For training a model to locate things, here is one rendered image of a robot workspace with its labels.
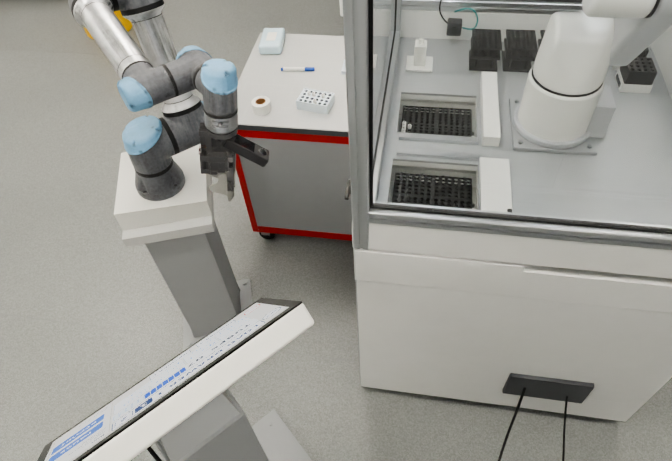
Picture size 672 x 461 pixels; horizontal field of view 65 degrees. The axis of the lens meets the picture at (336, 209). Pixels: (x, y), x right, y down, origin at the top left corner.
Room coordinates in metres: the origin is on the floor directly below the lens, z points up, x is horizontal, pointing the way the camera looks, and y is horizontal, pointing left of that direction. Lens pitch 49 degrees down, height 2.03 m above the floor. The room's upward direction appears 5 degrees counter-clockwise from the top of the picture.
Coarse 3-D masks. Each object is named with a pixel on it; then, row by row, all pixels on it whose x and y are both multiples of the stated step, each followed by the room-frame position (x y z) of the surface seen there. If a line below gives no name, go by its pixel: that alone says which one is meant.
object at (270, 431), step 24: (240, 408) 0.39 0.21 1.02; (216, 432) 0.34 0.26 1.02; (240, 432) 0.36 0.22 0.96; (264, 432) 0.67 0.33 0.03; (288, 432) 0.66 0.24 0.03; (192, 456) 0.31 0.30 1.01; (216, 456) 0.33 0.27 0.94; (240, 456) 0.35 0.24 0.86; (264, 456) 0.37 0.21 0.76; (288, 456) 0.58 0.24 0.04
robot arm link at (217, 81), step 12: (216, 60) 1.00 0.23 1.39; (204, 72) 0.96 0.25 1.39; (216, 72) 0.95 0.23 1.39; (228, 72) 0.96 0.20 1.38; (204, 84) 0.95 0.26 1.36; (216, 84) 0.94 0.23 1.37; (228, 84) 0.95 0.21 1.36; (204, 96) 0.95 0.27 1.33; (216, 96) 0.94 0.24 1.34; (228, 96) 0.94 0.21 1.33; (204, 108) 0.95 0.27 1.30; (216, 108) 0.93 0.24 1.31; (228, 108) 0.94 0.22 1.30
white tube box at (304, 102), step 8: (304, 88) 1.68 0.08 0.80; (304, 96) 1.63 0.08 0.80; (312, 96) 1.63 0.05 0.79; (320, 96) 1.63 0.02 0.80; (328, 96) 1.62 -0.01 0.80; (296, 104) 1.61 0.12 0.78; (304, 104) 1.59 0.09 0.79; (312, 104) 1.58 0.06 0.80; (320, 104) 1.58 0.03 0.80; (328, 104) 1.57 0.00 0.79; (320, 112) 1.57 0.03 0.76; (328, 112) 1.57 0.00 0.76
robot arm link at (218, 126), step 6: (204, 114) 0.96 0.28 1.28; (210, 120) 0.94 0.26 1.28; (216, 120) 0.93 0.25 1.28; (222, 120) 0.93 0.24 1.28; (228, 120) 0.94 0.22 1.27; (234, 120) 0.95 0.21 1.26; (210, 126) 0.94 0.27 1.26; (216, 126) 0.93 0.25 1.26; (222, 126) 0.93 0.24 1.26; (228, 126) 0.93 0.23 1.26; (234, 126) 0.94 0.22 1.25; (216, 132) 0.93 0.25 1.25; (222, 132) 0.93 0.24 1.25; (228, 132) 0.93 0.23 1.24
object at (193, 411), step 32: (288, 320) 0.47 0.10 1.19; (256, 352) 0.42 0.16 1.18; (192, 384) 0.37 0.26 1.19; (224, 384) 0.37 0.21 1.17; (160, 416) 0.32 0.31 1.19; (192, 416) 0.36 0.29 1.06; (224, 416) 0.37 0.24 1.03; (96, 448) 0.27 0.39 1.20; (128, 448) 0.28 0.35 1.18; (192, 448) 0.32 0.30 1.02
